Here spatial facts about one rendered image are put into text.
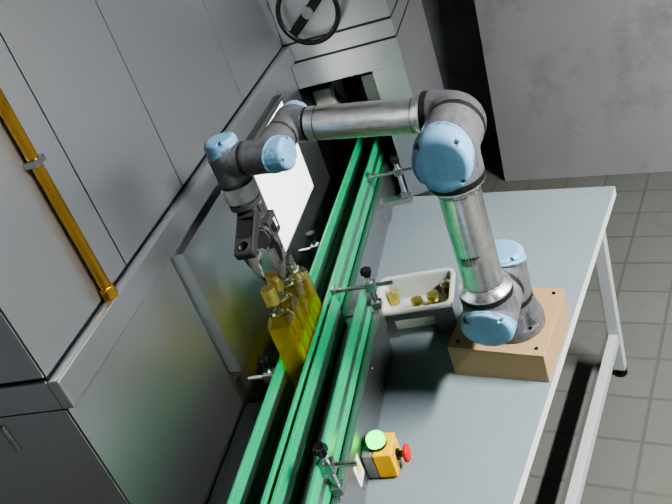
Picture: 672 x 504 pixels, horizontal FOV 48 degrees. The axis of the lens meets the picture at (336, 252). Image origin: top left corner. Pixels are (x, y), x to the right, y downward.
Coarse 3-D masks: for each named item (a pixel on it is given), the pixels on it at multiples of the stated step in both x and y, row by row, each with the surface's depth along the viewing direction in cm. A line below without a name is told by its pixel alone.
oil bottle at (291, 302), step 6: (288, 294) 181; (282, 300) 179; (288, 300) 179; (294, 300) 180; (282, 306) 178; (288, 306) 178; (294, 306) 179; (300, 306) 183; (294, 312) 179; (300, 312) 182; (300, 318) 182; (300, 324) 181; (306, 324) 185; (306, 330) 184; (306, 336) 183; (312, 336) 187
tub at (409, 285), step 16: (416, 272) 217; (432, 272) 215; (448, 272) 214; (384, 288) 219; (400, 288) 220; (416, 288) 219; (432, 288) 218; (384, 304) 216; (400, 304) 219; (432, 304) 202; (448, 304) 201
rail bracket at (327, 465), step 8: (320, 448) 146; (320, 456) 146; (320, 464) 148; (328, 464) 147; (336, 464) 148; (344, 464) 147; (352, 464) 147; (328, 472) 148; (336, 480) 150; (336, 488) 151; (344, 488) 152; (336, 496) 152
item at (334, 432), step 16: (352, 320) 186; (368, 320) 195; (352, 336) 181; (352, 352) 179; (352, 368) 178; (336, 384) 167; (352, 384) 175; (336, 400) 163; (336, 416) 162; (336, 432) 161; (336, 448) 159; (320, 480) 148; (320, 496) 147
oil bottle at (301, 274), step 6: (300, 270) 189; (306, 270) 191; (294, 276) 188; (300, 276) 188; (306, 276) 190; (306, 282) 189; (312, 282) 193; (306, 288) 189; (312, 288) 193; (312, 294) 192; (312, 300) 191; (318, 300) 195; (312, 306) 191; (318, 306) 194; (318, 312) 194
